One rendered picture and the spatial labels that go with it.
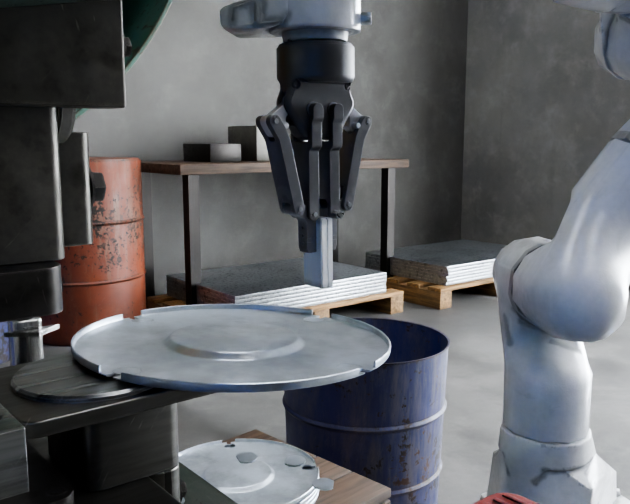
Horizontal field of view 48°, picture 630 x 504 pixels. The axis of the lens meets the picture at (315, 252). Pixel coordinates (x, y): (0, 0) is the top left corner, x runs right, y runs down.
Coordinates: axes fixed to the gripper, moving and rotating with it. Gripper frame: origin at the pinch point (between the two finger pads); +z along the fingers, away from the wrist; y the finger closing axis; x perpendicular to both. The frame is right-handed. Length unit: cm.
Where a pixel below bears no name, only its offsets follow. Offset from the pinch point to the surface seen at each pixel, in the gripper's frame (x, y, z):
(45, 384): -1.5, -27.9, 7.0
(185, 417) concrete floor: 162, 68, 86
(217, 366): -6.1, -15.5, 7.1
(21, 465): -7.9, -31.8, 10.0
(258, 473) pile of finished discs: 45, 21, 47
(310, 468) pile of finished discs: 43, 32, 49
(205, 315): 10.9, -6.9, 7.5
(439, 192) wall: 334, 392, 34
